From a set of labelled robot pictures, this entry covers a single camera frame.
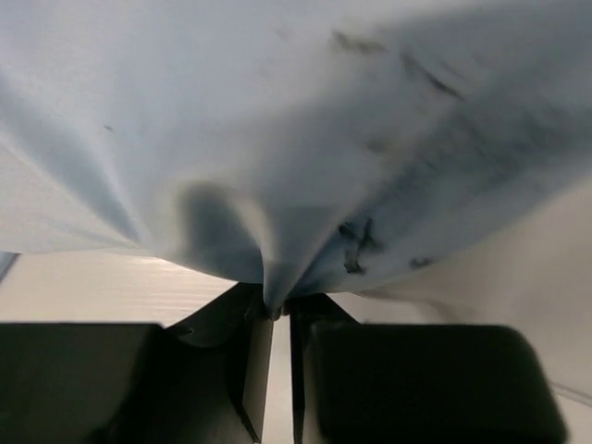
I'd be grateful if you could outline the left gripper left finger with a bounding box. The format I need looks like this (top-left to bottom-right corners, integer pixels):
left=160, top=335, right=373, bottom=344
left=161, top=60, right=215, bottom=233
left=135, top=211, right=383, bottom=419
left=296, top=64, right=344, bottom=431
left=166, top=283, right=274, bottom=443

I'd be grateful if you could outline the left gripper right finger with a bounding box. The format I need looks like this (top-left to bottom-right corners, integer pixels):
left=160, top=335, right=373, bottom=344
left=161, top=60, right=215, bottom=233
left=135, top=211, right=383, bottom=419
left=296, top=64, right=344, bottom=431
left=285, top=293, right=357, bottom=443

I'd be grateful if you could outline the light blue pillowcase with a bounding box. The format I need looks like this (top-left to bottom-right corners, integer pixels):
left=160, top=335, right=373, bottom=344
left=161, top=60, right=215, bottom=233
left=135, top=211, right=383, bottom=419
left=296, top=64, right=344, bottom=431
left=1, top=1, right=591, bottom=312

